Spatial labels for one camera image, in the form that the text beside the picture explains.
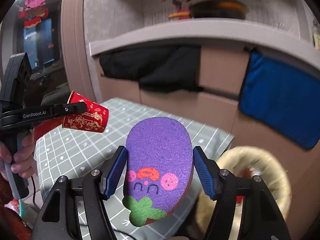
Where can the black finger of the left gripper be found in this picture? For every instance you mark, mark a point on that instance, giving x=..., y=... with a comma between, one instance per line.
x=69, y=109

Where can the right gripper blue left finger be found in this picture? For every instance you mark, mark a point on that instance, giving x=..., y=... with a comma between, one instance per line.
x=112, y=170

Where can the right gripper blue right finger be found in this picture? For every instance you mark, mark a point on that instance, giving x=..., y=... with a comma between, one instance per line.
x=207, y=171

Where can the red gold paper cup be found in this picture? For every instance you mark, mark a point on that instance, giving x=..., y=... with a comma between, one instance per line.
x=94, y=119

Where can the purple pink eggplant sponge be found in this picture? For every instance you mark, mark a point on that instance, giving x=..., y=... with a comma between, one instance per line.
x=159, y=169

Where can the grey kitchen countertop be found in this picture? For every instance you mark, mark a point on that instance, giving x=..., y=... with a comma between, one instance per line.
x=217, y=29

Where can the left hand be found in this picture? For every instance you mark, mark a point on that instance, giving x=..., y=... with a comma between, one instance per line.
x=24, y=158

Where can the grey checked tablecloth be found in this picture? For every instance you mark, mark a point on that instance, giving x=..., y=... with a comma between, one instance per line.
x=69, y=164

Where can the red window decoration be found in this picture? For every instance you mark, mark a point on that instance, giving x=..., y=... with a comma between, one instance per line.
x=32, y=12

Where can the black hanging cloth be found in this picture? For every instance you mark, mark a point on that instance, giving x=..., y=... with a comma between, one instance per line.
x=162, y=69

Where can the blue hanging towel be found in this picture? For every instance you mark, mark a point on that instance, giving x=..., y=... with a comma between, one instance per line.
x=283, y=97

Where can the black wok on counter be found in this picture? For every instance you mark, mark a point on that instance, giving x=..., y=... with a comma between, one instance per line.
x=219, y=9

